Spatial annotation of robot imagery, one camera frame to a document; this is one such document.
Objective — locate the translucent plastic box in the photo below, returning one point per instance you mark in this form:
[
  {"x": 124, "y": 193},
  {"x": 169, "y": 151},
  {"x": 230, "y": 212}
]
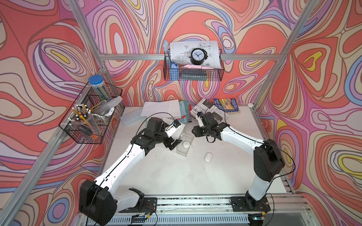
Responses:
[{"x": 132, "y": 115}]

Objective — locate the clear bottom plastic drawer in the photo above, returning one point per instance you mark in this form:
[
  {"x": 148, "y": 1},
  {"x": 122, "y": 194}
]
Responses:
[{"x": 180, "y": 149}]

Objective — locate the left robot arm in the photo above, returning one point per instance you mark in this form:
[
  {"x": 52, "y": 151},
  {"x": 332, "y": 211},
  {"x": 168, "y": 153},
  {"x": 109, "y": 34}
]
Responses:
[{"x": 97, "y": 198}]

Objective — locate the black alarm clock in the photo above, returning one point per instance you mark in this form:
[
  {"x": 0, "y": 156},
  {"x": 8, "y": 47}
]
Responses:
[{"x": 198, "y": 56}]

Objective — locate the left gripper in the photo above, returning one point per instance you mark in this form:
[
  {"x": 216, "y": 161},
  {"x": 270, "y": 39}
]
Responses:
[{"x": 174, "y": 143}]

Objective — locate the folded newspaper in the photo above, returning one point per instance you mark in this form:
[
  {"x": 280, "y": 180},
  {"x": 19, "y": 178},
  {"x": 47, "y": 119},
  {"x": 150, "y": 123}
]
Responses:
[{"x": 205, "y": 106}]

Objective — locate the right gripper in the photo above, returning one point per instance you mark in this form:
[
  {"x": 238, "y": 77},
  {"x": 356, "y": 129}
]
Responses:
[{"x": 197, "y": 133}]

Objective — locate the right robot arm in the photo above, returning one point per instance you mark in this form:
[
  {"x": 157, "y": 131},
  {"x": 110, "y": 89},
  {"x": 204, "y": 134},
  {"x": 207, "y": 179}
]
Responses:
[{"x": 267, "y": 159}]

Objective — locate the stack of folders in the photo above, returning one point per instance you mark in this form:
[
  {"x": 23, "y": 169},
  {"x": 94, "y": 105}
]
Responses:
[{"x": 185, "y": 112}]

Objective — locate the black wire side basket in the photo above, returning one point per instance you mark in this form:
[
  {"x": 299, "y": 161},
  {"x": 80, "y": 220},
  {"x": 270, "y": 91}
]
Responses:
[{"x": 90, "y": 98}]

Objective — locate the white stapler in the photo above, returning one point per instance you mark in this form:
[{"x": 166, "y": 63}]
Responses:
[{"x": 108, "y": 107}]

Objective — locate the white drawing paper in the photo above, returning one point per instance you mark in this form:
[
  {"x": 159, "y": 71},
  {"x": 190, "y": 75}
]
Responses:
[{"x": 181, "y": 52}]

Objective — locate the blue magazine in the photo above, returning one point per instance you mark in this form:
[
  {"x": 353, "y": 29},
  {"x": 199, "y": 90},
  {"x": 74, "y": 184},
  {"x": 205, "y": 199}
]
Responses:
[{"x": 228, "y": 105}]

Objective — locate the white oblong earphone case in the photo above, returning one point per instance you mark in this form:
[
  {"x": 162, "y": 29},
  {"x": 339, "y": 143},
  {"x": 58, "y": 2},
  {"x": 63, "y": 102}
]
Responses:
[{"x": 208, "y": 157}]

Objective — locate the white drawer cabinet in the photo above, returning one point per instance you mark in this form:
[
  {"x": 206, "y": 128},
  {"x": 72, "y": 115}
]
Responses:
[{"x": 169, "y": 121}]

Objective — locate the white book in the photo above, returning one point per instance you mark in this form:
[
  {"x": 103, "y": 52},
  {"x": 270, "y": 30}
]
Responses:
[{"x": 166, "y": 109}]

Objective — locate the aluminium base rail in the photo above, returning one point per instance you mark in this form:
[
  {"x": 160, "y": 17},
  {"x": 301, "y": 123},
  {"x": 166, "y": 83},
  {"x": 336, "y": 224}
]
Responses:
[{"x": 217, "y": 210}]

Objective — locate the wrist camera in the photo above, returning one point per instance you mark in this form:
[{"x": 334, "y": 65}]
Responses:
[
  {"x": 174, "y": 130},
  {"x": 199, "y": 119}
]

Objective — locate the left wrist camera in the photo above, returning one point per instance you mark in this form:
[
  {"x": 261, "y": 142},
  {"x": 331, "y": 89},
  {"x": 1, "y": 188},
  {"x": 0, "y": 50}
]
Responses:
[{"x": 174, "y": 130}]

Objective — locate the blue lid pencil jar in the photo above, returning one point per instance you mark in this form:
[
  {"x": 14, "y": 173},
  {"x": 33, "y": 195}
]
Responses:
[{"x": 99, "y": 86}]

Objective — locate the black wire wall basket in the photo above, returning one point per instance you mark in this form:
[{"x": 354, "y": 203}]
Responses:
[{"x": 177, "y": 72}]

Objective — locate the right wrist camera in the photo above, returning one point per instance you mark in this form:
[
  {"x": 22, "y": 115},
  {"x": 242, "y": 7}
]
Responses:
[{"x": 199, "y": 119}]

